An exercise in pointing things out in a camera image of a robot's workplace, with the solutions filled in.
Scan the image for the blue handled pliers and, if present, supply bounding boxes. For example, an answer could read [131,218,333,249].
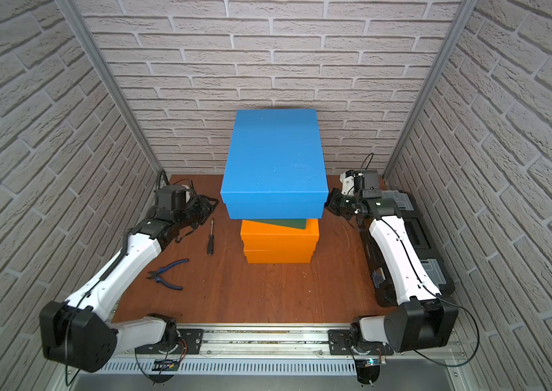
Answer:
[147,258,190,291]

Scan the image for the orange shoebox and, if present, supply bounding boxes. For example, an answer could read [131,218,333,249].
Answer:
[240,219,319,251]
[243,249,314,264]

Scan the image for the orange shoebox front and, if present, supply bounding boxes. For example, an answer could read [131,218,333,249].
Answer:
[240,219,319,251]

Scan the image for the orange shoebox rear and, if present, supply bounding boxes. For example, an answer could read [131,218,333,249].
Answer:
[243,249,314,264]

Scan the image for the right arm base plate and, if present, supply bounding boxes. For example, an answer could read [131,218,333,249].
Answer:
[327,329,394,358]

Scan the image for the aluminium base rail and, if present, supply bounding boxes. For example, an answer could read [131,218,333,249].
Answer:
[97,324,465,381]

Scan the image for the right corner aluminium post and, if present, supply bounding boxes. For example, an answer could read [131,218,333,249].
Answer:
[382,0,478,179]

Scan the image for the left corner aluminium post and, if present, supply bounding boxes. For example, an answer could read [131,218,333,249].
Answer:
[56,0,162,173]

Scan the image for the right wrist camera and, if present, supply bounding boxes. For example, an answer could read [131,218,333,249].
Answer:
[340,169,357,196]

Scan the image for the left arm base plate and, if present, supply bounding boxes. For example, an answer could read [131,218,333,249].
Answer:
[157,328,204,355]

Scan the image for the black plastic toolbox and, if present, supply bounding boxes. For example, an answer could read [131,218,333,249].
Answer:
[360,191,455,307]

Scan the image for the corner aluminium post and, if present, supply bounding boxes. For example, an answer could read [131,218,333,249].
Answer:
[382,0,478,179]
[56,0,162,173]

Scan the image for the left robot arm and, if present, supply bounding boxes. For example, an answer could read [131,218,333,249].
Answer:
[39,184,219,373]

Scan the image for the blue shoebox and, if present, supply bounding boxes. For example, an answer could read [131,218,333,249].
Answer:
[220,109,329,220]

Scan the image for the black handled screwdriver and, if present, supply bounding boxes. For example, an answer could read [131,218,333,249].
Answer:
[207,219,215,255]

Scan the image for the green shoebox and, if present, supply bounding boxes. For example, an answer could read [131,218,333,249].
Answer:
[256,219,307,230]

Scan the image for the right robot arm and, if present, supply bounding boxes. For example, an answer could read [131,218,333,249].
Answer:
[325,169,458,353]

